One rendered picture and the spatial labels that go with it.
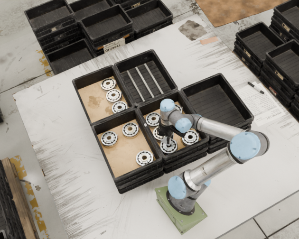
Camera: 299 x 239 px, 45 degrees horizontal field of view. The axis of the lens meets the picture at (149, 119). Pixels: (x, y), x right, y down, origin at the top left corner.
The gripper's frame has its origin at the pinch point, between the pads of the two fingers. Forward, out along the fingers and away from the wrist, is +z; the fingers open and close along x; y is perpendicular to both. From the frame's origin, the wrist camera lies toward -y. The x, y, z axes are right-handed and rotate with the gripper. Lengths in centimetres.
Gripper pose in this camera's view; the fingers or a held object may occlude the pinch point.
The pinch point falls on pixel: (171, 142)
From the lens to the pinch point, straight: 212.5
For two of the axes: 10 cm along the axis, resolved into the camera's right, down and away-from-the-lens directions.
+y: -9.3, -2.6, 2.6
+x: -3.6, 7.5, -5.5
